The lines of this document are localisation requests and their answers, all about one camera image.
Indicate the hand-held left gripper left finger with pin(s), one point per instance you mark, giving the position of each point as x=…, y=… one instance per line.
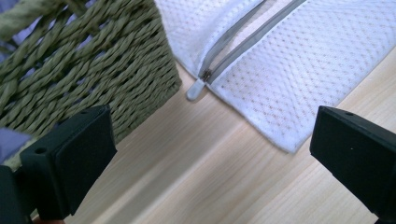
x=71, y=161

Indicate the green woven basket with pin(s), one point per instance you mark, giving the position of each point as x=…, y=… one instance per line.
x=124, y=62

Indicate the white mesh laundry bag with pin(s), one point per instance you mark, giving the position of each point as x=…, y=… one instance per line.
x=295, y=77

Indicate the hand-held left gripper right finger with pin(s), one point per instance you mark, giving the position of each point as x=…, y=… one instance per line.
x=358, y=155

